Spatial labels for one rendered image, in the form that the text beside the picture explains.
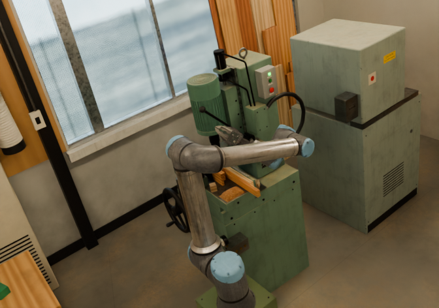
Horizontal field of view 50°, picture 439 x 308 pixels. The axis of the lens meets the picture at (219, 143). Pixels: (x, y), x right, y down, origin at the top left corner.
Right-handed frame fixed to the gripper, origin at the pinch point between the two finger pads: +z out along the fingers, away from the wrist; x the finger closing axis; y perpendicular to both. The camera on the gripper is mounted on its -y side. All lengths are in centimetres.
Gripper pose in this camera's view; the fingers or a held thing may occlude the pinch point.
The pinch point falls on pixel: (217, 128)
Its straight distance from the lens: 239.6
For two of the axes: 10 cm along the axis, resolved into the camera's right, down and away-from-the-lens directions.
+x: -4.9, 8.7, 0.0
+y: -1.6, -0.9, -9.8
